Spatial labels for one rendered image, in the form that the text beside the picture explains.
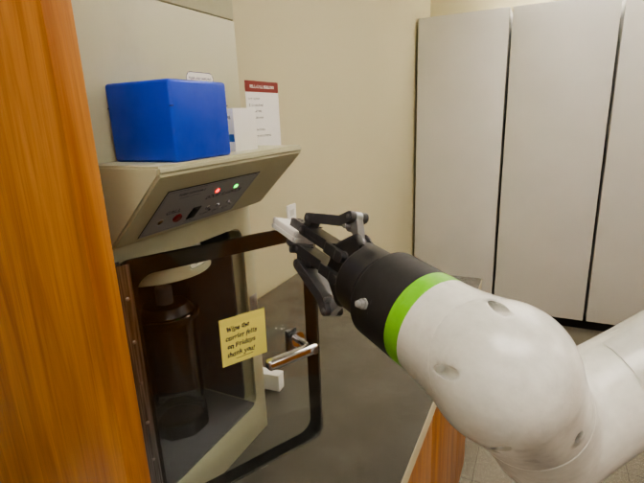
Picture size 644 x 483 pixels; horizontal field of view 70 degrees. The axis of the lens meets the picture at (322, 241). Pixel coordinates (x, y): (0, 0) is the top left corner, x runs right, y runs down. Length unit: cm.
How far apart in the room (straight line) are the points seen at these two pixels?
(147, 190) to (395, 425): 70
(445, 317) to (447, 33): 328
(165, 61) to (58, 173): 27
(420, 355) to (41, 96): 40
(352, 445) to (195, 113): 68
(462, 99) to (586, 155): 90
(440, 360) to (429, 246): 336
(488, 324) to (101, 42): 52
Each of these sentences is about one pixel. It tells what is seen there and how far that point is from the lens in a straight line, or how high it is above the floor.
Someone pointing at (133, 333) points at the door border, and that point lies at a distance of 65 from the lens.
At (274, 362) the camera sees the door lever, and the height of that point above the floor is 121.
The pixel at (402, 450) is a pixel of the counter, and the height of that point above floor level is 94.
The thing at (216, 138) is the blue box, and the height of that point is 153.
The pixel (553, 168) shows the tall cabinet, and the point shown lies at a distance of 349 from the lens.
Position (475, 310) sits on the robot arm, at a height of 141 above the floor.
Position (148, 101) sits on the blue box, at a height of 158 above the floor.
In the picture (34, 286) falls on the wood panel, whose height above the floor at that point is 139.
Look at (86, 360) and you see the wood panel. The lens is 56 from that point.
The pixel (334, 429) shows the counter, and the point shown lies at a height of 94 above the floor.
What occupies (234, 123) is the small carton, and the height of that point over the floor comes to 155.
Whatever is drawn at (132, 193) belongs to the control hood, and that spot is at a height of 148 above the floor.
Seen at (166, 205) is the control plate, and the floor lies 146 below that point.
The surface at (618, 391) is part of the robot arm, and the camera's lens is 46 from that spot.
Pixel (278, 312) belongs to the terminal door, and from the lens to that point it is 73.
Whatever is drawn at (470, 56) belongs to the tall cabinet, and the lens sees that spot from 352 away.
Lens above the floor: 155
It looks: 15 degrees down
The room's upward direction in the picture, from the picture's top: 2 degrees counter-clockwise
